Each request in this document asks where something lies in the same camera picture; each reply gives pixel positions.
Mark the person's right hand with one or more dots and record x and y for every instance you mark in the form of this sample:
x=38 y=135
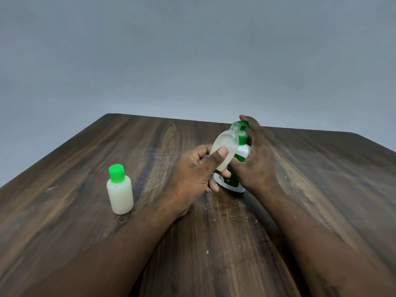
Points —
x=260 y=170

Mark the person's left hand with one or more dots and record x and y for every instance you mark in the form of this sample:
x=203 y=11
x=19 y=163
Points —
x=188 y=182

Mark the white hand sanitizer pump bottle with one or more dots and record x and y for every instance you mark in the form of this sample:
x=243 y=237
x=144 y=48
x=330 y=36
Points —
x=233 y=184

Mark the small clear bottle white cap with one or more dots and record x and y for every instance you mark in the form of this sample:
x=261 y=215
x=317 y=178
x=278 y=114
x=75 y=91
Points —
x=229 y=143

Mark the small clear bottle green-capped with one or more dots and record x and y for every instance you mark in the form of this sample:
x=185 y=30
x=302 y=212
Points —
x=120 y=197

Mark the green bottle cap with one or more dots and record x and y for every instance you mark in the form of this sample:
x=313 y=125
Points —
x=116 y=173

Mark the person's left forearm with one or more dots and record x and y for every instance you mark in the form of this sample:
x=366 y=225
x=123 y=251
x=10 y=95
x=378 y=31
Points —
x=96 y=253

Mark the person's right forearm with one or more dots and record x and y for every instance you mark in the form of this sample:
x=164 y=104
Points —
x=331 y=247

